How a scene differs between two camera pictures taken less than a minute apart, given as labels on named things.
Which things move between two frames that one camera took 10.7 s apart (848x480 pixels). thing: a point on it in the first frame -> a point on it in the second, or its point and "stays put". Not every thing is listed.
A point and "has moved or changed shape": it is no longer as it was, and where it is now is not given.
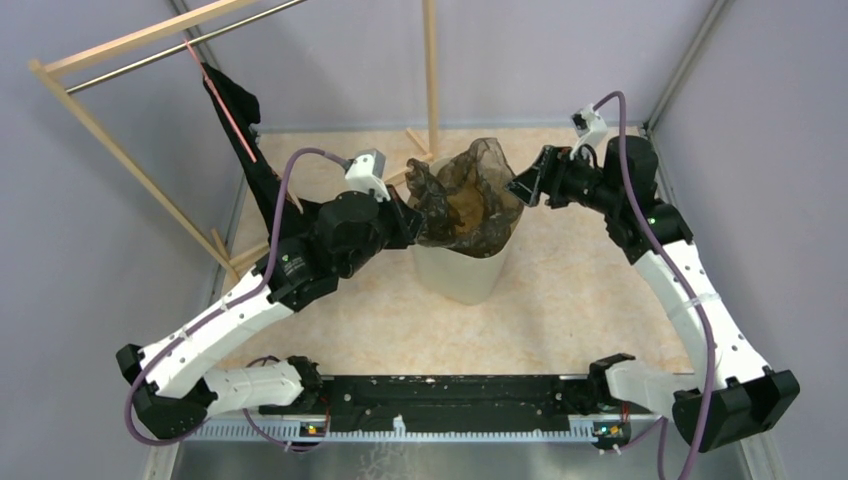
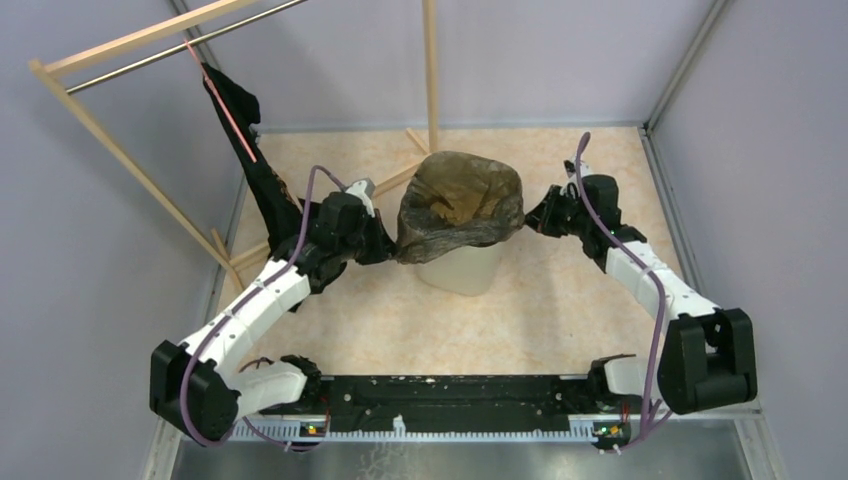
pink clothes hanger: x=222 y=103 stays put
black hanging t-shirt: x=264 y=181 stays put
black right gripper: x=548 y=172 -> x=541 y=218
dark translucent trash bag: x=465 y=203 has moved or changed shape
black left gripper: x=407 y=228 -> x=384 y=246
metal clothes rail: x=110 y=73 stays put
